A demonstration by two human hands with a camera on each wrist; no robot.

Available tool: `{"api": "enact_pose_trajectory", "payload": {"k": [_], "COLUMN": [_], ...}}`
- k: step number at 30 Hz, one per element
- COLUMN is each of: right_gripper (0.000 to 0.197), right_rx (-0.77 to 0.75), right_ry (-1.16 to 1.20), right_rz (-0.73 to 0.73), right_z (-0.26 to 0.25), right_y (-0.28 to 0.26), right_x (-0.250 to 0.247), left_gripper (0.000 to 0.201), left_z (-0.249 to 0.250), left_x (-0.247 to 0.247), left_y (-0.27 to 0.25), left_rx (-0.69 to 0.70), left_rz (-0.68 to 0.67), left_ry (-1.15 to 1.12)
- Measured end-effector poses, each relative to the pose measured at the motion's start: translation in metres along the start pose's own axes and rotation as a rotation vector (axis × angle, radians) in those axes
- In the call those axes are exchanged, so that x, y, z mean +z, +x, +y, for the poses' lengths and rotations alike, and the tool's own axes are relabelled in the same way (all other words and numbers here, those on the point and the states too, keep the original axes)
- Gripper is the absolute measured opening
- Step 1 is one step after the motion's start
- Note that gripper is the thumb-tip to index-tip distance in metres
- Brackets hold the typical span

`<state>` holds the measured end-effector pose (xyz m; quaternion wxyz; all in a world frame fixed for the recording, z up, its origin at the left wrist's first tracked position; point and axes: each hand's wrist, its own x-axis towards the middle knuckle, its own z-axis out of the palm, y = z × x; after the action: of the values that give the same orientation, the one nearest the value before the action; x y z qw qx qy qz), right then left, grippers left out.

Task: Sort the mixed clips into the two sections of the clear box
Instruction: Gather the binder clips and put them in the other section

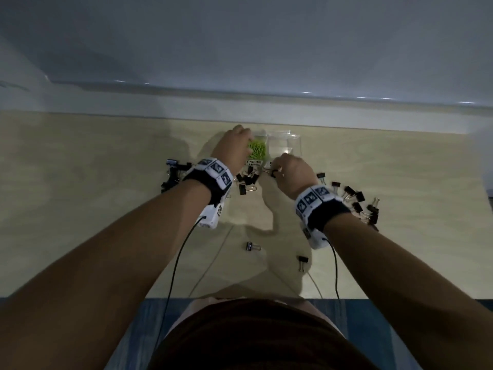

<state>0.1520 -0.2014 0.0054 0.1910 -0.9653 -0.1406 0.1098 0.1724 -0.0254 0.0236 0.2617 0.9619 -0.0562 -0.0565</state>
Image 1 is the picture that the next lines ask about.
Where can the person's left hand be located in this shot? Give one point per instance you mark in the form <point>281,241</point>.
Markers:
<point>231,146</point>

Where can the row of black binder clips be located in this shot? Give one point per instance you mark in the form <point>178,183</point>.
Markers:
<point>356,200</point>

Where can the pile of green paper clips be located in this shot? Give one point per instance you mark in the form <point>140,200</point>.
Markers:
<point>257,149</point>

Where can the cluster of black binder clips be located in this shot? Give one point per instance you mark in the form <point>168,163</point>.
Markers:
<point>246,183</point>
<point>175,175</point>

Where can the black white wrist camera band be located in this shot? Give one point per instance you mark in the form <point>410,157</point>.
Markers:
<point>317,210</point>
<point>210,179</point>

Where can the person's left fingers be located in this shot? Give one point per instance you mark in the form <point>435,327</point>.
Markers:
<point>243,135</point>

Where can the empty clear plastic box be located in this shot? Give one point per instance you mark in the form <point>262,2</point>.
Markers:
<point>285,144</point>

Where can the person's brown shirt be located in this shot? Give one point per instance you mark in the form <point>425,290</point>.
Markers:
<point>262,339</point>

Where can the black binder clip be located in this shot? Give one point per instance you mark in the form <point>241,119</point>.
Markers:
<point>250,247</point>
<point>302,262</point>

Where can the person's left forearm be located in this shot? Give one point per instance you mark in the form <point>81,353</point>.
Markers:
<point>100,273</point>

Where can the person's right forearm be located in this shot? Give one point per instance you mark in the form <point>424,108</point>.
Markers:
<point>404,288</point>

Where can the person's right hand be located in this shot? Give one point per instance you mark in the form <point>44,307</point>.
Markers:
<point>294,175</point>

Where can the person's right fingers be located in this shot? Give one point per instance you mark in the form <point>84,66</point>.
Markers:
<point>278,163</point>

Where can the clear plastic paper clip box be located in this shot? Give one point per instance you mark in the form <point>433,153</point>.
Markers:
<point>262,148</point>

